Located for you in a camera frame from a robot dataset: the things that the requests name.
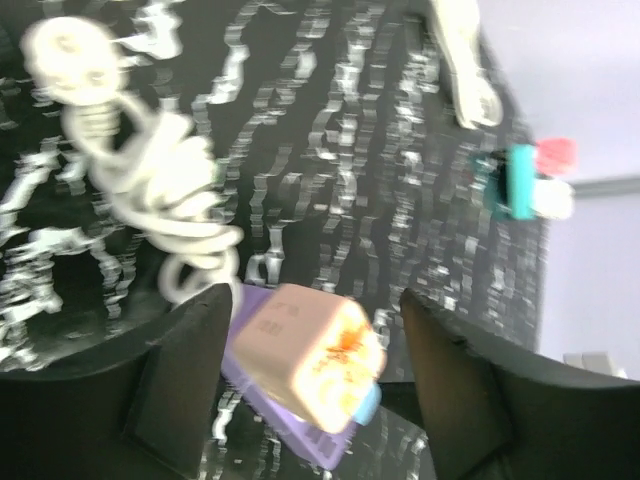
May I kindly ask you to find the purple power strip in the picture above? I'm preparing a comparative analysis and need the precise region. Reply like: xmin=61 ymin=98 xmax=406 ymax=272
xmin=219 ymin=284 xmax=382 ymax=471

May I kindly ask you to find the pink cube deer adapter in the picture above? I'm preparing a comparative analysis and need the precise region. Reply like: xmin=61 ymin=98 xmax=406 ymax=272
xmin=231 ymin=284 xmax=386 ymax=434

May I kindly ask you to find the teal power strip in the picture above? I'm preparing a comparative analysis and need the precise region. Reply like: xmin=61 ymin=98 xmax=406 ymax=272
xmin=472 ymin=144 xmax=537 ymax=221

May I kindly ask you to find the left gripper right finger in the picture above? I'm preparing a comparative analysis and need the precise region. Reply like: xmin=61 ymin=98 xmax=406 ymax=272
xmin=400 ymin=289 xmax=639 ymax=479

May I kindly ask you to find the white plug adapter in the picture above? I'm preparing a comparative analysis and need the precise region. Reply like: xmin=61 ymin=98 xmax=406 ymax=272
xmin=532 ymin=179 xmax=575 ymax=220

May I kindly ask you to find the pink plug adapter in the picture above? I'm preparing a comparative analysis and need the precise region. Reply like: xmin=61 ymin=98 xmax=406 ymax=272
xmin=535 ymin=137 xmax=577 ymax=176

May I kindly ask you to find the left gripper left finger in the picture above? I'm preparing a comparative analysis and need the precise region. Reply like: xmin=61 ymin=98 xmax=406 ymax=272
xmin=1 ymin=285 xmax=232 ymax=479

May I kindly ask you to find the white cable of orange strip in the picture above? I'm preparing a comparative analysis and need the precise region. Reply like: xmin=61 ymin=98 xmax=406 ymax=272
xmin=428 ymin=0 xmax=504 ymax=130

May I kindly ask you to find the white cable of purple strip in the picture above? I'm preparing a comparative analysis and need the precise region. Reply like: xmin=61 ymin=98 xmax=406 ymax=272
xmin=19 ymin=17 xmax=246 ymax=306

